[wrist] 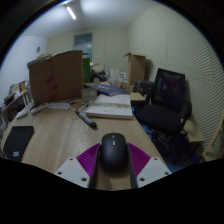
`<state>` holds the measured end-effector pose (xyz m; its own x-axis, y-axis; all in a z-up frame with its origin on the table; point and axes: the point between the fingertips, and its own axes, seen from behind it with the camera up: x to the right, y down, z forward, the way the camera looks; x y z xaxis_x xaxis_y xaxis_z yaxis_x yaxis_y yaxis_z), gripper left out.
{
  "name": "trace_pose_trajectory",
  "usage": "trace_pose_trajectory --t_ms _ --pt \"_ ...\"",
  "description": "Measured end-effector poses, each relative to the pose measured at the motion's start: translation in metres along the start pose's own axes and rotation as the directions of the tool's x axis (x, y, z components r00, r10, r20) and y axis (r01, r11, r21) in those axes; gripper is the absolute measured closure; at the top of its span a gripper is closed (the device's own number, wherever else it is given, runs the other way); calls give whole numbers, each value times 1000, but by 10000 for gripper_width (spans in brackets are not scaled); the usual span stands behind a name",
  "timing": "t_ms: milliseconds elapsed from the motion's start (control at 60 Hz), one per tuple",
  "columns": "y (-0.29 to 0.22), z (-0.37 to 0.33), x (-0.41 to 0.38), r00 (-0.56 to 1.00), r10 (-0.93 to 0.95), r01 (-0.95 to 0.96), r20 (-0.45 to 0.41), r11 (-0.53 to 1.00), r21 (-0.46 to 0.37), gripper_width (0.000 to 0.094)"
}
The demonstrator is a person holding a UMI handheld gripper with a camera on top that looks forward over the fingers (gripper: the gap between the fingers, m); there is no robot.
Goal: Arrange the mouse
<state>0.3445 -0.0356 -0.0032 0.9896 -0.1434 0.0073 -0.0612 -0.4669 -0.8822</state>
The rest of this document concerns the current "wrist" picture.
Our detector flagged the long white remote control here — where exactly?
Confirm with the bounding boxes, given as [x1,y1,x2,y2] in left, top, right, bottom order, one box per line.
[15,106,34,120]

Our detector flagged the black office chair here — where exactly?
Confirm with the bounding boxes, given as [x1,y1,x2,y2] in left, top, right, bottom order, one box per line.
[135,67,193,138]

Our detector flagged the black mouse pad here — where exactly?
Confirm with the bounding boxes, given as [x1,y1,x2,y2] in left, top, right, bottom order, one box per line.
[2,125,35,163]

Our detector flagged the cluttered shelf unit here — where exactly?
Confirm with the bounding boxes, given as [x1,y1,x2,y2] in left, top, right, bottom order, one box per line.
[0,79,33,134]

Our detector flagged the small wooden side table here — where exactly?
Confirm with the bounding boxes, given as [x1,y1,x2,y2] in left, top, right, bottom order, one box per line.
[129,92,147,102]

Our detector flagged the black marker pen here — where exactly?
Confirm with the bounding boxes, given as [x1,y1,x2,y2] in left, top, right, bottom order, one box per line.
[74,109,98,129]

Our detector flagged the light wooden chair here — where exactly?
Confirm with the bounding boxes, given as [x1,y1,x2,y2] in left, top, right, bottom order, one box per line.
[201,113,224,163]

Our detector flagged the blue book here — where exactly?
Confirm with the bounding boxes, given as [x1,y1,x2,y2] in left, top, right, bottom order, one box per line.
[91,83,130,97]

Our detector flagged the white cable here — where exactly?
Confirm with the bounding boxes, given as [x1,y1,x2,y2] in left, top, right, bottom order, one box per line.
[67,98,91,113]

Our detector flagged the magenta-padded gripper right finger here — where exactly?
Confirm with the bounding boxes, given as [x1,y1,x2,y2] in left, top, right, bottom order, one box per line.
[127,143,172,189]

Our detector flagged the thick white book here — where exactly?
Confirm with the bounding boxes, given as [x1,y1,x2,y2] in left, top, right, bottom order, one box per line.
[85,93,134,120]

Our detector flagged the green flat board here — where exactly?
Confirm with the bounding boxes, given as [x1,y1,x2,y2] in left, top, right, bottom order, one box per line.
[82,57,92,84]

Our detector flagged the flat cardboard piece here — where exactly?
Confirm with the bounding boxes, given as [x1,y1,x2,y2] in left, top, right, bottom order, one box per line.
[183,119,205,144]

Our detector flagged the white paper sheet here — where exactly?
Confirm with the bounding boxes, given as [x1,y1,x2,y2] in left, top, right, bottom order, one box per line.
[48,101,71,110]

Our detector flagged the tall open cardboard box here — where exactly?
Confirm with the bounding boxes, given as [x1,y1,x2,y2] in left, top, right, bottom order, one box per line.
[124,52,148,86]

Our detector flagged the clear plastic container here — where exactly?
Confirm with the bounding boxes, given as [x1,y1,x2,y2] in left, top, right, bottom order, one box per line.
[81,87,98,99]

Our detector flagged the ceiling tube light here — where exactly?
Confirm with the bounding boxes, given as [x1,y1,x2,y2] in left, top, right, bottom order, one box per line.
[65,5,77,21]

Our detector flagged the large brown cardboard box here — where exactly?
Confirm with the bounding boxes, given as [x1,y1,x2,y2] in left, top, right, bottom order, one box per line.
[27,50,84,107]

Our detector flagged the black computer mouse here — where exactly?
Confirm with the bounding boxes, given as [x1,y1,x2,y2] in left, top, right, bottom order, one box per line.
[99,132,129,173]

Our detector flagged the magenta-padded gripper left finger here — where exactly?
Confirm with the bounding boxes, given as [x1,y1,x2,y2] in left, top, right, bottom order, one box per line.
[54,143,102,190]

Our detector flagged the grey door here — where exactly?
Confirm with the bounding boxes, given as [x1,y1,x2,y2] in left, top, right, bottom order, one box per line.
[73,32,94,63]

